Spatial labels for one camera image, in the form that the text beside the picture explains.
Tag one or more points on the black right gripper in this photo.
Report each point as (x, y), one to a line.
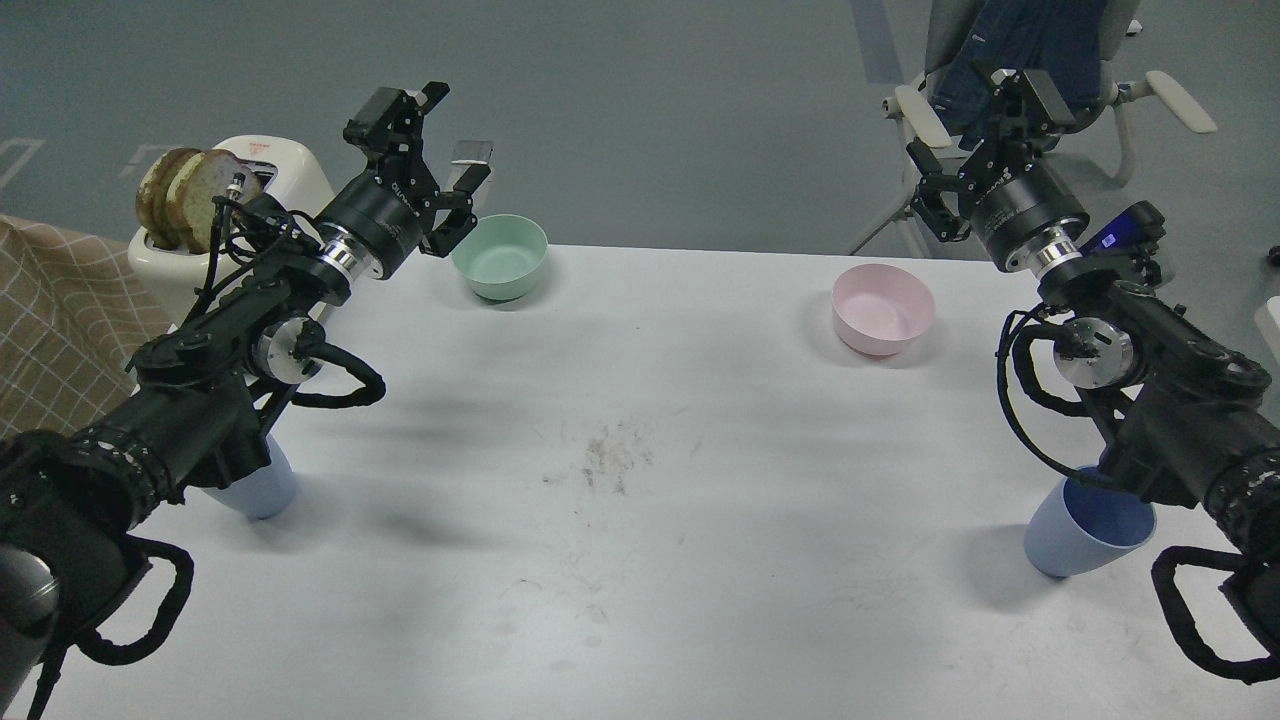
(1005, 192)

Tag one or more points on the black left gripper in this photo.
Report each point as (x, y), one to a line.
(394, 207)

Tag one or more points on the blue cup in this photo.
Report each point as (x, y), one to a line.
(1079, 528)
(264, 493)

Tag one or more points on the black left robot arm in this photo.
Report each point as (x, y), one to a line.
(75, 576)

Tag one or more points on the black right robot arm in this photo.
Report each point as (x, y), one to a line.
(1179, 413)

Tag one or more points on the green bowl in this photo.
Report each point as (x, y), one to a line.
(503, 258)

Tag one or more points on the cream white toaster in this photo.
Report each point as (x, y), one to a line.
(289, 172)

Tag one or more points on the blue denim jacket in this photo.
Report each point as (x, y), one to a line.
(1061, 37)

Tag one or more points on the pink bowl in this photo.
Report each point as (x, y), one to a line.
(879, 310)

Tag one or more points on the front toast slice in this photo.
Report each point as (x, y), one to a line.
(187, 206)

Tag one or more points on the toast slice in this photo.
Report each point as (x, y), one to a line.
(187, 206)
(150, 199)

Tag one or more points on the rear toast slice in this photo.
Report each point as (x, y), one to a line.
(150, 199)

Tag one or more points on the white object right edge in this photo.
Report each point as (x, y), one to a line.
(1267, 319)

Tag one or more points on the beige checkered cloth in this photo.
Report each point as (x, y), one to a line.
(72, 315)

